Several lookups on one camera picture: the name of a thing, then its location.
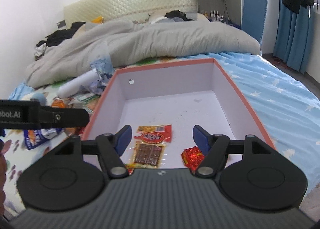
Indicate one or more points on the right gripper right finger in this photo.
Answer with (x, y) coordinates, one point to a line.
(219, 152)

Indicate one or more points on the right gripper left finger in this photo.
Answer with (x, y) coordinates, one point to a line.
(109, 148)

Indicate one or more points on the red foil snack packet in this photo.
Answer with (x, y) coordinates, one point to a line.
(192, 158)

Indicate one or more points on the blue white noodle snack bag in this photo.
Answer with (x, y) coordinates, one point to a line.
(34, 138)

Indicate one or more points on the red label dried meat packet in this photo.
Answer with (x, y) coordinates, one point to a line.
(150, 143)

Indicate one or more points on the left hand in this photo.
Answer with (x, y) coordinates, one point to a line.
(3, 177)

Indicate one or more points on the blue white penguin plush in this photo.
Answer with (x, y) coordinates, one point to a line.
(39, 97)

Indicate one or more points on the fruit print table mat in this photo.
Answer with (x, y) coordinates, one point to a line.
(74, 173)

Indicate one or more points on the orange brown snack packets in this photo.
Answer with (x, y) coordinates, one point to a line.
(63, 103)

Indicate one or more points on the green white flat packet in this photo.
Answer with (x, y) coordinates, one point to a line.
(86, 97)

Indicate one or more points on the pink cardboard box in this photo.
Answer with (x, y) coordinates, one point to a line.
(182, 94)

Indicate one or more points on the white cylindrical bottle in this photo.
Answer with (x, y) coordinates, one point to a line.
(77, 84)

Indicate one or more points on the crumpled blue white wrapper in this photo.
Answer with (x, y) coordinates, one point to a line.
(104, 70)

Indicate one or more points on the blue star bedsheet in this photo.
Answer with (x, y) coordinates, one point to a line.
(287, 109)

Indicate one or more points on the black clothes on bed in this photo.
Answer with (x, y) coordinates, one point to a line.
(59, 36)

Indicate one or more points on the grey duvet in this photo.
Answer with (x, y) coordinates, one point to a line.
(126, 43)

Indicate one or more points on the blue curtain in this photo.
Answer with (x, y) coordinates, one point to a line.
(294, 37)

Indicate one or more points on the blue chair back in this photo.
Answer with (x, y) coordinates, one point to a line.
(253, 18)

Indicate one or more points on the beige quilted headboard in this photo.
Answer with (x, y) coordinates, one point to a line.
(130, 10)

